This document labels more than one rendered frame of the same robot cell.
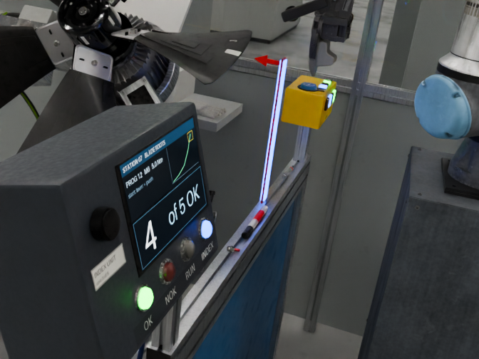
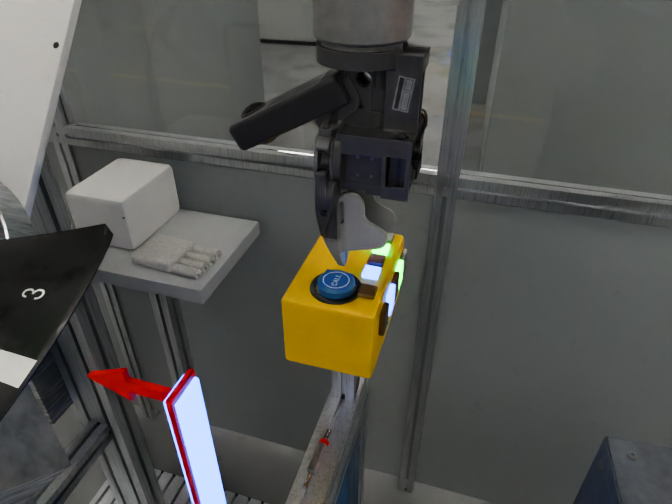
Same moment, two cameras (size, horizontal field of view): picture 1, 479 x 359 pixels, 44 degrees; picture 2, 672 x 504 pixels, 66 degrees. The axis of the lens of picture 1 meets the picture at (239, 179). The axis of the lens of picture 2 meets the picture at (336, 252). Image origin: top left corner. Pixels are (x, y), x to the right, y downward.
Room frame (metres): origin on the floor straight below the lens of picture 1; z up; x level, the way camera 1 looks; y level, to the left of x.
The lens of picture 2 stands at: (1.02, -0.15, 1.41)
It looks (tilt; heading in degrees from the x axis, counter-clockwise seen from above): 34 degrees down; 0
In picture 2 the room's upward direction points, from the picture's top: straight up
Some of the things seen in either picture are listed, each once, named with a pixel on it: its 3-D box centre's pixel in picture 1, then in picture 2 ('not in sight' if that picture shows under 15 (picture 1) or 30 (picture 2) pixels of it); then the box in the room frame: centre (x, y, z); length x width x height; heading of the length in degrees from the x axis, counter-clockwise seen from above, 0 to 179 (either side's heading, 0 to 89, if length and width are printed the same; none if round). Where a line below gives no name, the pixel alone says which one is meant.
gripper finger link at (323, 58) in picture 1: (321, 60); (356, 235); (1.42, -0.16, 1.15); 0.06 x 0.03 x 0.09; 74
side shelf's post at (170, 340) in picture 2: not in sight; (186, 389); (1.86, 0.23, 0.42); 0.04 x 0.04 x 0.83; 73
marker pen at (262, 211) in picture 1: (255, 221); not in sight; (1.09, -0.04, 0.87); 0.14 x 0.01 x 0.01; 163
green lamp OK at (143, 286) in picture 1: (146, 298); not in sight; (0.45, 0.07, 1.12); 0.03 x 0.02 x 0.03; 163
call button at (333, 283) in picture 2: (308, 87); (336, 285); (1.44, -0.14, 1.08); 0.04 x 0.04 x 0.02
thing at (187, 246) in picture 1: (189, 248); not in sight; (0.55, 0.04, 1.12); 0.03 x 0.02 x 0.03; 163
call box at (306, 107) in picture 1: (308, 103); (347, 298); (1.48, -0.16, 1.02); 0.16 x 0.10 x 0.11; 163
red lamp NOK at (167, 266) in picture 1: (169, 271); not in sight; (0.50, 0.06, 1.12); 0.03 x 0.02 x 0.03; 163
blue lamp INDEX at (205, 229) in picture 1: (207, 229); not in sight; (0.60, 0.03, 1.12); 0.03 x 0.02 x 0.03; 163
